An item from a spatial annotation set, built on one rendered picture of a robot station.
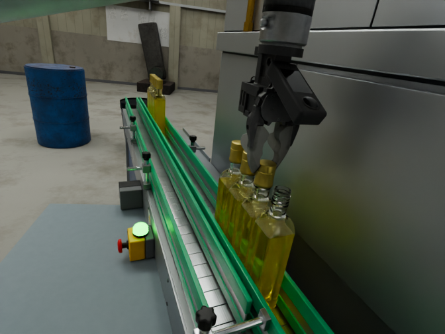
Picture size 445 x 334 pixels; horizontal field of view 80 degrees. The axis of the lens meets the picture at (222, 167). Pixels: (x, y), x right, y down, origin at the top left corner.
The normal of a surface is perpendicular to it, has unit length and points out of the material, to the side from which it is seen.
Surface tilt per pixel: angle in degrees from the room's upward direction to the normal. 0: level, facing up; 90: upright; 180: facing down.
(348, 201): 90
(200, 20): 90
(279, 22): 90
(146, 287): 0
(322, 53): 90
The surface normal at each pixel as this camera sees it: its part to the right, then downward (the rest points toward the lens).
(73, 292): 0.11, -0.91
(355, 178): -0.92, 0.06
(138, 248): 0.37, 0.41
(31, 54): 0.14, 0.41
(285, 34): -0.16, 0.39
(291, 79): 0.31, -0.58
